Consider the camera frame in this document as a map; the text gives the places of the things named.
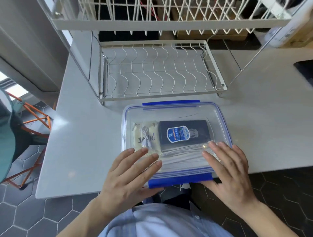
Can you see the person's left hand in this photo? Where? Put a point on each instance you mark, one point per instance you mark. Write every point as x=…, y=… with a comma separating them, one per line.
x=124, y=180

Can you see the grey cabinet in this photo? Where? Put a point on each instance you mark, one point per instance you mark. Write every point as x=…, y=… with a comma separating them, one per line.
x=29, y=41

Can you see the person's right forearm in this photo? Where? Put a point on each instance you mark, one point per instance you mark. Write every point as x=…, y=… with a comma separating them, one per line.
x=266, y=219

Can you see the person's left forearm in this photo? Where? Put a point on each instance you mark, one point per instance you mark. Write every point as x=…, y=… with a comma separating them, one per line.
x=88, y=219

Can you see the person's left middle finger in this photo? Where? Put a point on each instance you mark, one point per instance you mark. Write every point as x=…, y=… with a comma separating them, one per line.
x=148, y=164

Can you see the person's left thumb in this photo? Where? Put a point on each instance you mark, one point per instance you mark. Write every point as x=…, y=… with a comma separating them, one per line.
x=151, y=192

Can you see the person's right hand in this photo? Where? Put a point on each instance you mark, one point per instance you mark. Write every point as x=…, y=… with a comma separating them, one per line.
x=232, y=178

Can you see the black cooktop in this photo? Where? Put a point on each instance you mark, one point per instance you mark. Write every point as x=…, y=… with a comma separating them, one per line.
x=305, y=70

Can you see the black box with blue label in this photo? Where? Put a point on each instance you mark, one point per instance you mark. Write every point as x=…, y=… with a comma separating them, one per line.
x=183, y=133

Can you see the person's right thumb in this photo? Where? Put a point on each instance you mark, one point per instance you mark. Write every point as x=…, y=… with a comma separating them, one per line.
x=211, y=186

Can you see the light blue shirt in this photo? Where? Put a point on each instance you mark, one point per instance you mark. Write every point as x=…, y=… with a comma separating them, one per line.
x=166, y=222

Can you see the white appliance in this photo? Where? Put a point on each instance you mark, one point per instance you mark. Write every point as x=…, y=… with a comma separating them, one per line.
x=291, y=26

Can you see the clear container with blue clips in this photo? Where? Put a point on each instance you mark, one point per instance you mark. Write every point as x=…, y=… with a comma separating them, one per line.
x=176, y=112

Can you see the person's right little finger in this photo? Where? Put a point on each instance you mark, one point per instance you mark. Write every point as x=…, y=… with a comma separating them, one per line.
x=240, y=156

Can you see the white dish rack frame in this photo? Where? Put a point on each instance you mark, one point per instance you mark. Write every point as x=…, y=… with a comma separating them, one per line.
x=171, y=24

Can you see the cream yellow packet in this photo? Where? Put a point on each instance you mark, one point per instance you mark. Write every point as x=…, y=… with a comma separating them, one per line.
x=146, y=140

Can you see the person's right middle finger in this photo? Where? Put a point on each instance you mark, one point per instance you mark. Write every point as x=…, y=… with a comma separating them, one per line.
x=218, y=154

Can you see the person's left little finger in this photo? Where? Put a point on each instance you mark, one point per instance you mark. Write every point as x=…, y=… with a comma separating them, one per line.
x=125, y=156

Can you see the teal chair with orange frame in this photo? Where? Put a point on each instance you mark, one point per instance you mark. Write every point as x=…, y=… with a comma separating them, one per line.
x=6, y=136

